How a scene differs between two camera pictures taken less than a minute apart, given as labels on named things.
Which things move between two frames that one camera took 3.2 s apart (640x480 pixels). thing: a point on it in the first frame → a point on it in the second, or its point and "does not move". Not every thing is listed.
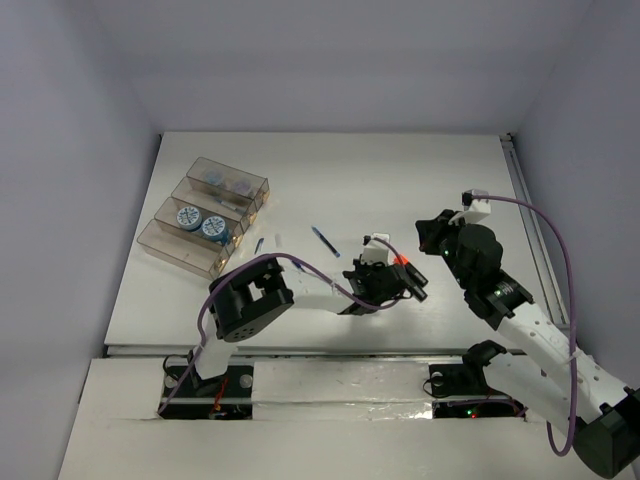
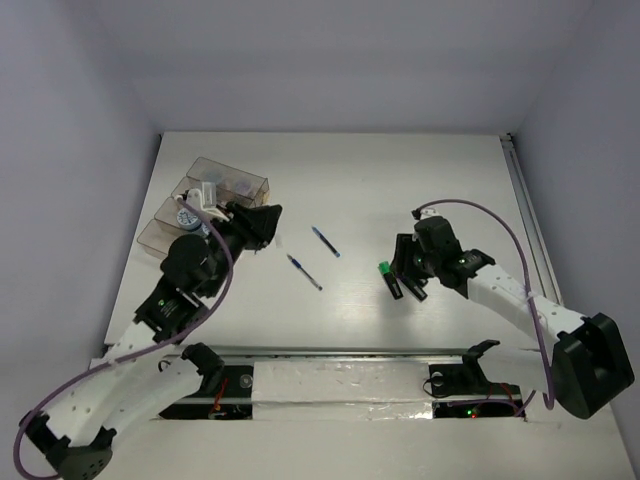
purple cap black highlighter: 419,292 does not move
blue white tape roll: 189,218 does not move
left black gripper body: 396,278 → 248,226
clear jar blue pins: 214,177 does not move
